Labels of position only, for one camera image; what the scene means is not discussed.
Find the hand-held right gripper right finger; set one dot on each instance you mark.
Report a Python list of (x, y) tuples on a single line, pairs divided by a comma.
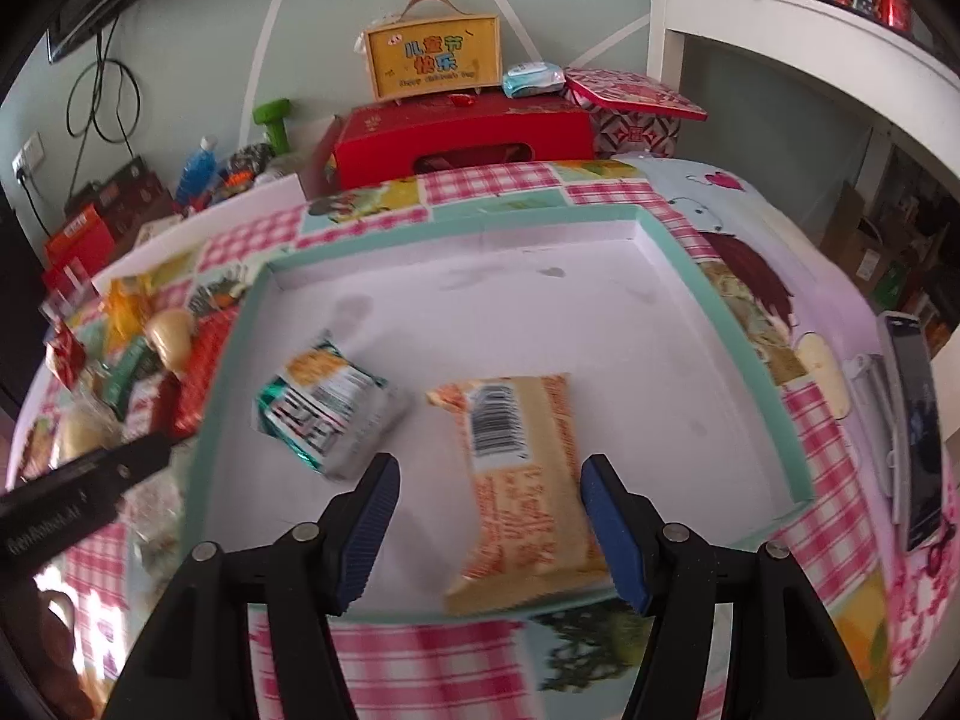
[(615, 532)]

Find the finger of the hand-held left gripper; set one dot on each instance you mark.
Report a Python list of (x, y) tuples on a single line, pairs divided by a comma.
[(139, 461)]

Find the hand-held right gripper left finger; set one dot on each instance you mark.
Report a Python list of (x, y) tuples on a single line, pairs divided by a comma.
[(367, 532)]

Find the shredded pastry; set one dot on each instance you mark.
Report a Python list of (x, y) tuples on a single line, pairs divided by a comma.
[(82, 431)]

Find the dark red patterned snack packet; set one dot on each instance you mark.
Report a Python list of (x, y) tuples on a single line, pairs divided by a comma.
[(202, 375)]

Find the orange beige snack packet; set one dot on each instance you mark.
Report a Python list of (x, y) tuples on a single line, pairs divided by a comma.
[(517, 465)]

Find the cream pastry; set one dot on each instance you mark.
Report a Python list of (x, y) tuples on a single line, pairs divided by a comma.
[(171, 337)]

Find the large red snack packet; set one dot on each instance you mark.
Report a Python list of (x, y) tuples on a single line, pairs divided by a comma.
[(64, 356)]

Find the green and white snack packet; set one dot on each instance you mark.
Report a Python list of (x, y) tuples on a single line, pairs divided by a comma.
[(330, 397)]

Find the teal-rimmed white tray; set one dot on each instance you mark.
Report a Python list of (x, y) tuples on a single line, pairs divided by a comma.
[(525, 300)]

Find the person's left hand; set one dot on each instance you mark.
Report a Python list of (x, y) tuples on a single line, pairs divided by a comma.
[(45, 652)]

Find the small red clear-lid box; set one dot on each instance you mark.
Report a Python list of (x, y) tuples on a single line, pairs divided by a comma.
[(67, 277)]

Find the red flat box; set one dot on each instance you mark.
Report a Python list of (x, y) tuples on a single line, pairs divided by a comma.
[(79, 236)]

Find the white phone stand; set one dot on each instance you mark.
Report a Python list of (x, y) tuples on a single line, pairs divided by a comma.
[(870, 397)]

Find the blue liquid bottle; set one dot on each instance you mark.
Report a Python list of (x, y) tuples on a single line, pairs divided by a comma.
[(196, 172)]

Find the black smartphone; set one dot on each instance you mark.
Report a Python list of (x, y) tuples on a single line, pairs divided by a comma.
[(919, 427)]

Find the camouflage toy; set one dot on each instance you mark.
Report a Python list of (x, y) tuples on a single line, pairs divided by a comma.
[(251, 157)]

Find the pink checkered printed tablecloth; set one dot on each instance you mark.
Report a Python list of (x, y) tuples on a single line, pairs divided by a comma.
[(465, 187)]

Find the green dumbbell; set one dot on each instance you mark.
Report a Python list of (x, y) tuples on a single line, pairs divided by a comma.
[(274, 124)]

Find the cardboard box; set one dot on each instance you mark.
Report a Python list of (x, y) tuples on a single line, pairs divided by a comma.
[(847, 232)]

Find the red gift box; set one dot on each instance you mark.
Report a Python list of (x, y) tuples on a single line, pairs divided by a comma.
[(450, 135)]

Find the red patterned octagonal box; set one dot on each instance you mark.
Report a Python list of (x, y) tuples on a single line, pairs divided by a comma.
[(637, 97)]

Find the red wrapped candy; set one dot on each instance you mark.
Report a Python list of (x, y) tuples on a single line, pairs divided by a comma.
[(461, 99)]

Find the blue wet wipes pack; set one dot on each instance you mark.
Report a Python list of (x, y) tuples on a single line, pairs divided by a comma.
[(532, 80)]

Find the white shelf unit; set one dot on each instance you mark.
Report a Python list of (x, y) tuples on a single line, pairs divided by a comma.
[(787, 22)]

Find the white wall socket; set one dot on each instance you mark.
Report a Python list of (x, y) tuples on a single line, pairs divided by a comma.
[(28, 154)]

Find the dark wall screen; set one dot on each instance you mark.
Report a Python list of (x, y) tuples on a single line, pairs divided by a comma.
[(82, 26)]

